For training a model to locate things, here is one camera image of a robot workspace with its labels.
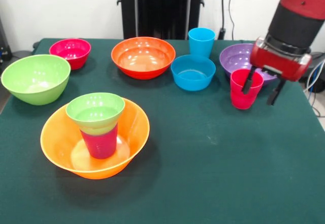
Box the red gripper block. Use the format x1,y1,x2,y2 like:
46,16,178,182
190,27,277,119
242,36,313,106

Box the small green bowl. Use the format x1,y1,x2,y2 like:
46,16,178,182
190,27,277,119
65,92,126,136

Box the purple cup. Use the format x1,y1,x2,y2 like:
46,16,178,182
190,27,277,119
80,123,119,159

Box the pink cup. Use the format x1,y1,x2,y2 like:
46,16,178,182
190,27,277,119
230,69,265,110

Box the purple bowl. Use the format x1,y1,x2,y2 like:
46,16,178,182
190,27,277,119
219,43,279,86

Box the blue bowl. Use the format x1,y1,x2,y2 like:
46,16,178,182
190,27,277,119
170,54,217,91

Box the blue cup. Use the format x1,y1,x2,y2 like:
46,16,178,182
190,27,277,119
187,27,216,62

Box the dark green tablecloth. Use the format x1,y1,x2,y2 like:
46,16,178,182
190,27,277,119
0,38,325,224

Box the red bowl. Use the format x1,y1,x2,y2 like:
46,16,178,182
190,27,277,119
111,36,176,80

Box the pink bowl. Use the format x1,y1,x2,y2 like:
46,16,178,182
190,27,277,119
49,38,92,71

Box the large orange bowl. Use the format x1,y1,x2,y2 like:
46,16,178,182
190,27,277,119
40,97,150,180

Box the large green bowl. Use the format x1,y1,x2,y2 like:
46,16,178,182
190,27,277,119
1,54,71,106

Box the black equipment box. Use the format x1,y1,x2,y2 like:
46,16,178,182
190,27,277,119
0,18,12,62

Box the blue white cable bundle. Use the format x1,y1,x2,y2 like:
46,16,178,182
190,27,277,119
303,61,325,118

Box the black cable with plug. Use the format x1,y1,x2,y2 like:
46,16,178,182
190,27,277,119
218,0,227,41

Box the thin black wall cable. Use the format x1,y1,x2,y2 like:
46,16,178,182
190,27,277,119
228,0,244,43

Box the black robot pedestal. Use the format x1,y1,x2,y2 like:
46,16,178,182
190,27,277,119
116,0,206,41

